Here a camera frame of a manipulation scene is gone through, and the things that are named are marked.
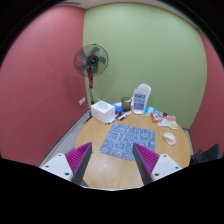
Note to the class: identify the white orange snack packet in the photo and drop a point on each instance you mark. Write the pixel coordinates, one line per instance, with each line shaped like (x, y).
(169, 121)

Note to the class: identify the red white marker pen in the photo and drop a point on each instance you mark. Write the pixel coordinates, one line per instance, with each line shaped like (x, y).
(111, 121)

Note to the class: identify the black office chair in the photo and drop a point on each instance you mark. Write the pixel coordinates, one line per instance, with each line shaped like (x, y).
(206, 156)

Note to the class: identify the blue snack packet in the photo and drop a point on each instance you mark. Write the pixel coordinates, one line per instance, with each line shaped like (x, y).
(149, 110)

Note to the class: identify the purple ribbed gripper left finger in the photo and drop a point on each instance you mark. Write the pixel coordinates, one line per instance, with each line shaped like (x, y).
(71, 166)

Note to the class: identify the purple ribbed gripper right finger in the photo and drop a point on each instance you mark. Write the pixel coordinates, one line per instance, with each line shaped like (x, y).
(152, 166)

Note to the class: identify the white blue-labelled plastic container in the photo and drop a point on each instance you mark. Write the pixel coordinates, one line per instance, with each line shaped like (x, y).
(140, 98)

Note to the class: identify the black white marker pen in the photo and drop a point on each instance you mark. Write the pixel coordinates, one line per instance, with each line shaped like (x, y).
(124, 115)

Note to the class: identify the blue small box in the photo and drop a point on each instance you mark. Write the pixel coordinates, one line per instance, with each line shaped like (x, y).
(118, 109)

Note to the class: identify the white wall socket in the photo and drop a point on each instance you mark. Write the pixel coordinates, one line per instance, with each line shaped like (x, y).
(82, 100)

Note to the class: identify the white tissue box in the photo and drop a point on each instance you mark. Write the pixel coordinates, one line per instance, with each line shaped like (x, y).
(103, 111)

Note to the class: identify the blue patterned mouse pad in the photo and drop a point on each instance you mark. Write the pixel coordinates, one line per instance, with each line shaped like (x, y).
(120, 139)

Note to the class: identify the black red standing fan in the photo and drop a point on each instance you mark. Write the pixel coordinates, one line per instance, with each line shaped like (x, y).
(90, 61)

